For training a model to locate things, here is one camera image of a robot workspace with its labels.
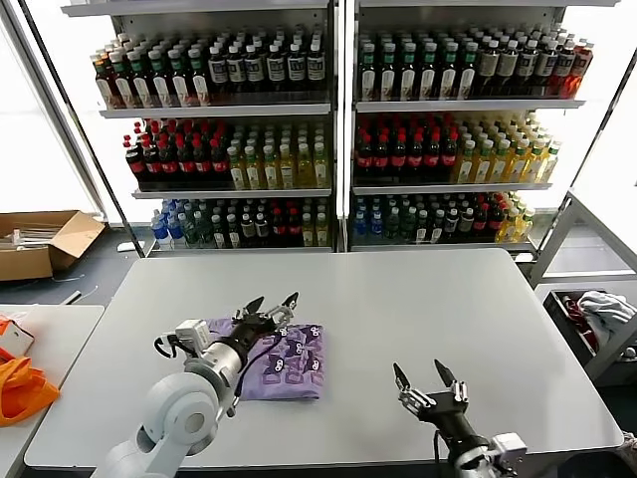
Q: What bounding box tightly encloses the green clear drink bottle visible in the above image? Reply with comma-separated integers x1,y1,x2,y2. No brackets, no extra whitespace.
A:
383,206,402,245
196,211,214,249
181,211,199,249
399,206,417,245

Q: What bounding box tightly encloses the purple t-shirt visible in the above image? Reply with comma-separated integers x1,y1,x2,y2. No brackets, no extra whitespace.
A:
205,317,329,402

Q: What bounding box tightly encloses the black slanted metal pole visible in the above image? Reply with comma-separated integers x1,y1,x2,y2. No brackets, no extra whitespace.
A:
18,0,146,259

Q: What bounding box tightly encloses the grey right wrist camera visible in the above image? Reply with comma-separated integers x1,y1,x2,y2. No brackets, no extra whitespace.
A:
490,431,528,467

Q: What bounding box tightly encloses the orange cloth bag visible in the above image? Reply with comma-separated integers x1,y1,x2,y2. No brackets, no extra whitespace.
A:
0,348,62,428

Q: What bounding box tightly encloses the blue label water bottle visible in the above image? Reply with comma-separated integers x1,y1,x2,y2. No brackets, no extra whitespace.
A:
366,211,384,245
166,211,184,250
150,211,168,250
351,211,369,245

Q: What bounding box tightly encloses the red crumpled garment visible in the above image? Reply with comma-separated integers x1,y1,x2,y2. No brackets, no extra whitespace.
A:
559,294,598,350

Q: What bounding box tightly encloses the black plastic bin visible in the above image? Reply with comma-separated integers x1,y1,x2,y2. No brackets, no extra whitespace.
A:
541,288,613,369

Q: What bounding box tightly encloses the grey metal frame table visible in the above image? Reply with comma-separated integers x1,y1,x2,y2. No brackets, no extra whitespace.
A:
528,189,637,288

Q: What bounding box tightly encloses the grey metal shelf unit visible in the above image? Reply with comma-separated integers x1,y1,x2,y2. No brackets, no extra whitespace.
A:
60,0,340,259
347,0,589,255

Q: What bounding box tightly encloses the brown cardboard box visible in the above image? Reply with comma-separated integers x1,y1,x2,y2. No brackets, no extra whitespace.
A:
0,211,106,283

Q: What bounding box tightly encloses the red cap cola bottle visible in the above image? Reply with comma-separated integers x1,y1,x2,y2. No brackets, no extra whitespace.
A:
174,138,196,184
141,140,163,185
472,202,490,243
124,141,148,185
441,132,460,181
424,132,444,181
372,133,392,181
354,133,375,181
487,202,505,243
271,208,289,248
208,138,230,184
286,208,304,248
157,139,179,185
390,133,410,181
191,138,213,184
407,132,427,181

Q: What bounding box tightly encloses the orange and white carton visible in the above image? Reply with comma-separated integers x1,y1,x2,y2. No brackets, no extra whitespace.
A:
0,318,37,358

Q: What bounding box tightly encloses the green label dark tea bottle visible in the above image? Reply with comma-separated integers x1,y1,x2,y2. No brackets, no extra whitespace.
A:
358,43,379,103
417,43,440,103
377,43,399,103
126,49,153,110
397,43,419,103
437,42,460,103
457,42,479,101
147,48,173,109
187,47,213,108
107,51,133,110
167,48,193,109

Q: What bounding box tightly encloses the beige label dark drink bottle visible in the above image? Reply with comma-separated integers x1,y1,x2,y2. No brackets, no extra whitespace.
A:
477,40,502,97
497,40,520,97

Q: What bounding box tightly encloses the black label dark drink bottle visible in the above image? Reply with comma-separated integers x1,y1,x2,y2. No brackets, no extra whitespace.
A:
517,40,539,97
207,45,230,96
535,41,558,97
305,42,327,94
286,42,308,94
227,44,249,95
246,43,268,95
266,43,288,94
552,42,576,98

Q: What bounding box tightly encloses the white plastic tube bundle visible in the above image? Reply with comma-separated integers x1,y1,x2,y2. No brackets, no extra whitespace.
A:
0,218,66,250

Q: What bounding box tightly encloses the grey metal stand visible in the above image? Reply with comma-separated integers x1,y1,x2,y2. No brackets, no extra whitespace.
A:
580,318,637,387

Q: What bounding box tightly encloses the white grey crumpled garment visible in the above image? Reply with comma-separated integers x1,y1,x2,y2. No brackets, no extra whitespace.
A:
575,290,637,350

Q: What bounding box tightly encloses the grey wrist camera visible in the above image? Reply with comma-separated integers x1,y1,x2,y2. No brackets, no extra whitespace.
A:
490,431,528,467
173,320,213,353

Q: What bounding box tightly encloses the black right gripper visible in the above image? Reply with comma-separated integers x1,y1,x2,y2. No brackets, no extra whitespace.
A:
392,358,493,453

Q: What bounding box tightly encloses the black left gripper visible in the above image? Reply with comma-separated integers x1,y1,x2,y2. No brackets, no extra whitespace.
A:
225,291,301,359

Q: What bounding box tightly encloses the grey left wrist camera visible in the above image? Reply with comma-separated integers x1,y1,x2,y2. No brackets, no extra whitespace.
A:
173,320,213,353

